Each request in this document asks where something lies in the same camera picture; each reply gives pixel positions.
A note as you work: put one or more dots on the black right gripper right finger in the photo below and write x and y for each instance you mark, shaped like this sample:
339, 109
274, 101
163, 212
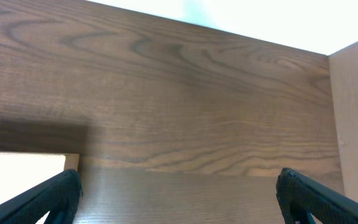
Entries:
303, 200

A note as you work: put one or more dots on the cardboard box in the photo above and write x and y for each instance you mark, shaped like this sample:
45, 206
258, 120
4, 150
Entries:
20, 171

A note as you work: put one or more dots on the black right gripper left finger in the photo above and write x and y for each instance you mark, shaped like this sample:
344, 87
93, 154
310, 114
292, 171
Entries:
56, 198

